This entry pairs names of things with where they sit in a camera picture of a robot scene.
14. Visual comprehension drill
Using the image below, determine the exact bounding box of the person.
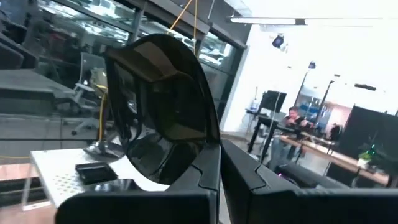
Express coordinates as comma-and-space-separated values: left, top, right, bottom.
267, 105, 315, 171

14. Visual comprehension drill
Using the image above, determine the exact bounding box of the black computer monitor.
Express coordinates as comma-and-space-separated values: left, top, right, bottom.
259, 90, 288, 114

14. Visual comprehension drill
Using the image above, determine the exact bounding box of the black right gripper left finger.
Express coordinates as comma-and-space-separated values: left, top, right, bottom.
55, 143, 222, 224

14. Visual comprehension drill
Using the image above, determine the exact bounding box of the light grey office chair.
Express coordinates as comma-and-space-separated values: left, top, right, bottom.
55, 51, 109, 137

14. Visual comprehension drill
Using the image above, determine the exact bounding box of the black partition wall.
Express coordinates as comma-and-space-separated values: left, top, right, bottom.
336, 105, 398, 162

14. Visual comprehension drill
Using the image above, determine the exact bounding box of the long ceiling light strip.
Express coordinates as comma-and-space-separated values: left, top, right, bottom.
229, 16, 308, 27

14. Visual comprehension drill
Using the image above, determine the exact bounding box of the yellow cable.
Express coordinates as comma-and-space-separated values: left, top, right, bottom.
98, 0, 200, 142

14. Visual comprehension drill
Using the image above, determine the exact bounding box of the small potted plant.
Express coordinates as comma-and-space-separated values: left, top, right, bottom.
356, 143, 376, 169

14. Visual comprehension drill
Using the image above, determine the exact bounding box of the black desk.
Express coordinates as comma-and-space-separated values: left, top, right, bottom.
247, 113, 301, 163

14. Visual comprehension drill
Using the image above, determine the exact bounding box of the long wooden table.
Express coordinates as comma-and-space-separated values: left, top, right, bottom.
278, 134, 393, 187

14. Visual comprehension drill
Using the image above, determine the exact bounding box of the white perforated metal shelf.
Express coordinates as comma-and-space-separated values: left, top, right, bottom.
22, 147, 170, 212

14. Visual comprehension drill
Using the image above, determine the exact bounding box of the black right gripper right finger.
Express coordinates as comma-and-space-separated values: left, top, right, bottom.
221, 139, 398, 224

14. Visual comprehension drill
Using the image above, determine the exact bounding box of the small black square plate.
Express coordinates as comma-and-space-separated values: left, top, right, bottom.
74, 161, 119, 186

